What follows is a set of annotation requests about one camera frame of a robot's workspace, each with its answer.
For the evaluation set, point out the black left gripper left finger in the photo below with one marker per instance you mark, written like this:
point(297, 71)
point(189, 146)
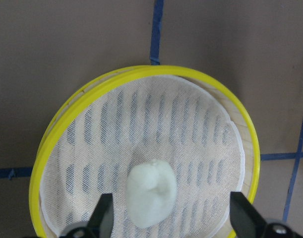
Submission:
point(100, 224)

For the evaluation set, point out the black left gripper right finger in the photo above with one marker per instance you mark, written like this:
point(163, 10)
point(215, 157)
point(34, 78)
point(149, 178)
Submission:
point(248, 223)

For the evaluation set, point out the white bun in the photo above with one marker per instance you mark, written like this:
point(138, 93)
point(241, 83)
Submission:
point(151, 192)

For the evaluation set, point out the yellow rimmed steamer basket centre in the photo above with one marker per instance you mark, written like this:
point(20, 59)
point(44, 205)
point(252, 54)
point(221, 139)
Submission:
point(134, 115)

